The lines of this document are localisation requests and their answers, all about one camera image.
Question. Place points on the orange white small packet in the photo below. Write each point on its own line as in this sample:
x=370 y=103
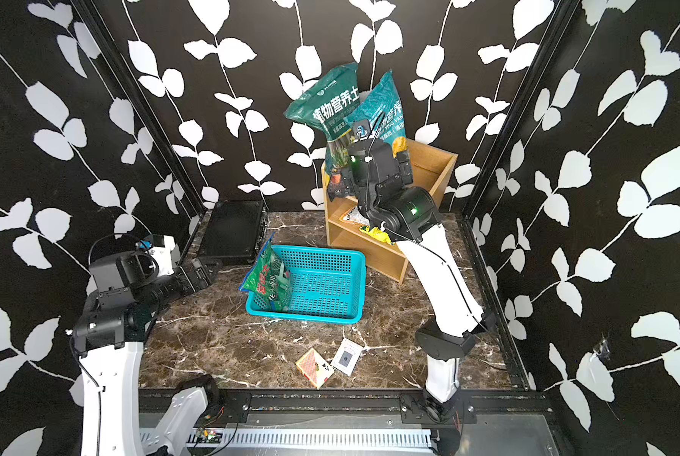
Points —
x=354 y=216

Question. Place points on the teal plastic basket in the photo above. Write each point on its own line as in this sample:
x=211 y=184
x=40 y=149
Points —
x=328 y=286

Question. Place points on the teal and orange fertilizer bag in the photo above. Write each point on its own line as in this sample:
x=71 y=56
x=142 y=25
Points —
x=383 y=109

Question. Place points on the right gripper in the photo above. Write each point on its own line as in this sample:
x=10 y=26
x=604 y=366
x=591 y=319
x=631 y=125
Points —
x=343 y=186

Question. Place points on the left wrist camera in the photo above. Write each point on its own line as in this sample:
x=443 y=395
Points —
x=164 y=250

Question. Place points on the red patterned card box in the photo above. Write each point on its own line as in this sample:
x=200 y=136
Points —
x=315 y=368

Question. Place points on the white QR code card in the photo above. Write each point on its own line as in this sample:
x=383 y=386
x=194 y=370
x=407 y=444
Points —
x=347 y=357

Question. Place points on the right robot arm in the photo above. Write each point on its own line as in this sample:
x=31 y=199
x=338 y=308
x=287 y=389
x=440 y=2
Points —
x=458 y=318

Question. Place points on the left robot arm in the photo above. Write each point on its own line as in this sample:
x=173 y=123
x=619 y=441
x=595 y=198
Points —
x=133 y=289

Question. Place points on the small circuit board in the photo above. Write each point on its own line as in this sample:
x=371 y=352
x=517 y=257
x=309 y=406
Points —
x=206 y=437

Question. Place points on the yellow green small packet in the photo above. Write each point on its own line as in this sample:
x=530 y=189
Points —
x=377 y=234

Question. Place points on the dark green soil bag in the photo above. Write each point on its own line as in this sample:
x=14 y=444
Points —
x=325 y=107

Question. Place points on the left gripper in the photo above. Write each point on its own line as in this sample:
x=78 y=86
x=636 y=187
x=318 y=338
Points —
x=194 y=271

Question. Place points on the black flat case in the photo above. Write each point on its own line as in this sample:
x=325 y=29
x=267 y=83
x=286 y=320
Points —
x=234 y=234

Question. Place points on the wooden two-tier shelf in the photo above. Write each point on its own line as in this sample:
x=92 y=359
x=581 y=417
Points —
x=432 y=169

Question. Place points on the black front rail base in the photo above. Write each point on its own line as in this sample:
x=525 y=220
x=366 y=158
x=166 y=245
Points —
x=384 y=422

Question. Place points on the bright green blue-topped bag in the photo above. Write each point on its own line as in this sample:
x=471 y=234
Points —
x=269 y=278

